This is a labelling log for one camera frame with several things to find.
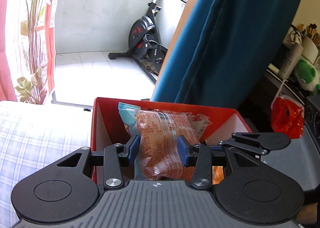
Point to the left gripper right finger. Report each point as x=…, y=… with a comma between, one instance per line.
x=198, y=156

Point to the white spray bottle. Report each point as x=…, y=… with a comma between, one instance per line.
x=291, y=60

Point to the red strawberry cardboard box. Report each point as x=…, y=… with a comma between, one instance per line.
x=108, y=127

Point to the red plastic bag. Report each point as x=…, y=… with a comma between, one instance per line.
x=287, y=117

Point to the white brush holder cup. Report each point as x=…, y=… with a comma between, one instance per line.
x=310, y=51

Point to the black exercise bike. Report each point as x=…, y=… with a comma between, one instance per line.
x=145, y=45

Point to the beige drawstring pouch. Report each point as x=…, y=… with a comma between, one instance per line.
x=293, y=36

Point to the orange snack packet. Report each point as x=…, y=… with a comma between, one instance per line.
x=157, y=156

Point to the plaid strawberry tablecloth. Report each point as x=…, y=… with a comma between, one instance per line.
x=32, y=137

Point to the teal curtain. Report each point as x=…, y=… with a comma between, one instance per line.
x=223, y=50

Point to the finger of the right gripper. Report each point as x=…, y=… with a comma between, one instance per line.
x=265, y=140
x=232, y=143

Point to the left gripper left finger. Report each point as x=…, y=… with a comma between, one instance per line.
x=116, y=156

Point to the green white plush toy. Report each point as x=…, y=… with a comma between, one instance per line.
x=307, y=76

